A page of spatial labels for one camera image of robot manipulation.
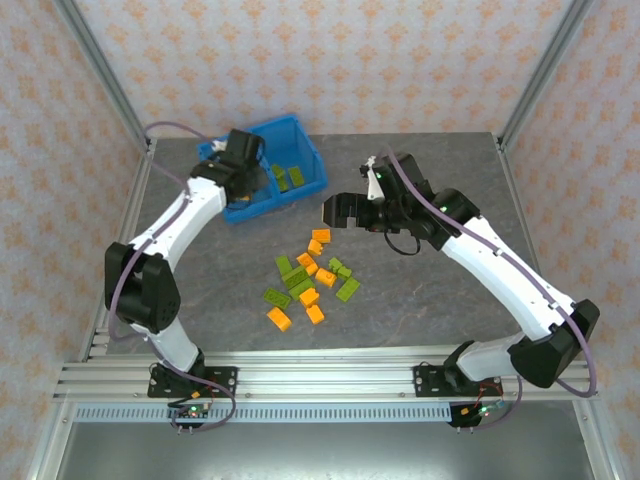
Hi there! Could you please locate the orange curved lego brick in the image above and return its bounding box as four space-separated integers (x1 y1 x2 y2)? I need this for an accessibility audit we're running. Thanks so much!
266 306 293 333

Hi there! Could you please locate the blue divided plastic bin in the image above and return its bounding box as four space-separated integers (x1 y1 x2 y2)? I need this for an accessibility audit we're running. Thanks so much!
196 114 329 226

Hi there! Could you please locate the small circuit board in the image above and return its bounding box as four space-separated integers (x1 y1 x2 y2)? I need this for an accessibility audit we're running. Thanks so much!
462 399 507 419
167 405 211 421

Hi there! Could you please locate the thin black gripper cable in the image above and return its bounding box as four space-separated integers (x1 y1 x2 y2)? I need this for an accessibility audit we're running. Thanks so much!
383 229 422 257

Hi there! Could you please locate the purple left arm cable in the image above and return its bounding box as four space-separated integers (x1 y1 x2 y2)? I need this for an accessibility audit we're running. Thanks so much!
107 121 239 434

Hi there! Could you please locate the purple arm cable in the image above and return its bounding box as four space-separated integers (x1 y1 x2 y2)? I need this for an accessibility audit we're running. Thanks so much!
384 149 599 432
107 121 239 434

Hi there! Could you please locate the aluminium table side rail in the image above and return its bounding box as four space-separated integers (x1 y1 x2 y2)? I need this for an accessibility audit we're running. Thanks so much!
77 137 159 364
492 133 571 361

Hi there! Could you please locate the aluminium frame post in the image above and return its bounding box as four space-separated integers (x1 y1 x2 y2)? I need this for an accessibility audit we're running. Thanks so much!
497 0 596 151
52 0 154 154

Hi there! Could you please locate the aluminium mounting rail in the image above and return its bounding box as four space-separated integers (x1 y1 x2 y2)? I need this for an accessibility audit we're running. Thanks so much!
53 349 600 401

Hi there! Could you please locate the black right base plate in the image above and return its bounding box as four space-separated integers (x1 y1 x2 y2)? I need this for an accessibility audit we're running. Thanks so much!
413 364 501 399

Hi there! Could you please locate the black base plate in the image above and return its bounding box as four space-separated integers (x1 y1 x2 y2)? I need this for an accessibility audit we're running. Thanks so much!
147 366 239 399
413 364 501 399

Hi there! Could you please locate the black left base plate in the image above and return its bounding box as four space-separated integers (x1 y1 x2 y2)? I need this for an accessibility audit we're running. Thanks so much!
147 366 239 399

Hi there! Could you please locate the slotted grey cable duct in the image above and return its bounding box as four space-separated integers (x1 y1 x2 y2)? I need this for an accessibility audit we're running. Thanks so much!
74 404 454 424

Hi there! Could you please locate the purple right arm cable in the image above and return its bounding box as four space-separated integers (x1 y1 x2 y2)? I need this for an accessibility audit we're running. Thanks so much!
384 149 599 432

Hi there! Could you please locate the aluminium frame leg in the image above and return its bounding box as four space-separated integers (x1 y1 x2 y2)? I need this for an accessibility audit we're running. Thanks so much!
27 399 76 480
572 399 624 480

